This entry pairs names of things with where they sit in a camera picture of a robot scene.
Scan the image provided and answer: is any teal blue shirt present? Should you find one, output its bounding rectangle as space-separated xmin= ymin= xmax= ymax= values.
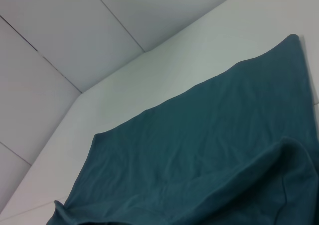
xmin=46 ymin=33 xmax=319 ymax=225

